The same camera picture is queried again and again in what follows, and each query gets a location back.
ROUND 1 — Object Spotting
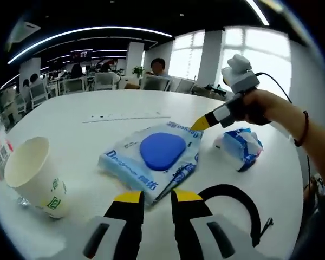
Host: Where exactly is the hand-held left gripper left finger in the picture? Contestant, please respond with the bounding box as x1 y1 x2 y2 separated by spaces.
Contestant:
70 191 146 260

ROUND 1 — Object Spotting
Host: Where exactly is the dark bead bracelet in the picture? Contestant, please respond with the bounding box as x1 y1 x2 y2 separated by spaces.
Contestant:
294 110 310 147

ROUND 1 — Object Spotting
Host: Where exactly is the hanging display screen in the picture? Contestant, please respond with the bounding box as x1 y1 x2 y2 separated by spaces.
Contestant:
71 49 93 59

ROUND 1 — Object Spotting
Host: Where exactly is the white ruler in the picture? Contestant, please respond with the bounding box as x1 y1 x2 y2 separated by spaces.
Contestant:
82 110 172 124

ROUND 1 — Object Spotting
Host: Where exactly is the curved ceiling light strip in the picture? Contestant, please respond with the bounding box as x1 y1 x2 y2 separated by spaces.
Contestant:
7 26 174 64

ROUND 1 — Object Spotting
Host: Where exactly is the ceiling air vent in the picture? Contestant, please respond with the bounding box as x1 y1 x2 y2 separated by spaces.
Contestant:
16 21 41 36

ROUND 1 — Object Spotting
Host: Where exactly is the blue white tissue pack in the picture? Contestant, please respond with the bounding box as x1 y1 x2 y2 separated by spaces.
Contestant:
213 127 264 172

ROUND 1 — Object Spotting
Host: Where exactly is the white office chair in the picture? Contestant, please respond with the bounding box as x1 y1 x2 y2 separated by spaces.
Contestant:
140 74 172 92
63 77 87 94

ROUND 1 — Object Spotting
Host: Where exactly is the white table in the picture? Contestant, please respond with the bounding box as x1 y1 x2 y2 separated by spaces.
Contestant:
0 89 312 260

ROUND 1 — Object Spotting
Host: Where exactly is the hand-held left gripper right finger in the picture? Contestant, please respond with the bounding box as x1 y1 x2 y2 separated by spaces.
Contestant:
171 188 263 260

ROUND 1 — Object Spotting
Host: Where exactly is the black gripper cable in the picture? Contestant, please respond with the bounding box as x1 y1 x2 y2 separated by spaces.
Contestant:
254 71 293 104

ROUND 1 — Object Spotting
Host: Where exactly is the wet wipes pack blue lid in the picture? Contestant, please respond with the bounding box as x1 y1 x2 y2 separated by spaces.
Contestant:
99 121 204 207

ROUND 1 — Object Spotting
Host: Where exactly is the dark teal object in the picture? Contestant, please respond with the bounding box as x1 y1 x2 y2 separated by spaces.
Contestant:
204 84 228 96

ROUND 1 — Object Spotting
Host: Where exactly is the person's right hand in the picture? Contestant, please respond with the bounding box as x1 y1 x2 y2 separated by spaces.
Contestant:
242 89 274 125

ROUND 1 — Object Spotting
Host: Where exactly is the paper cup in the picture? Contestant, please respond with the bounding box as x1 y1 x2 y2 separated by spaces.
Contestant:
4 136 68 219

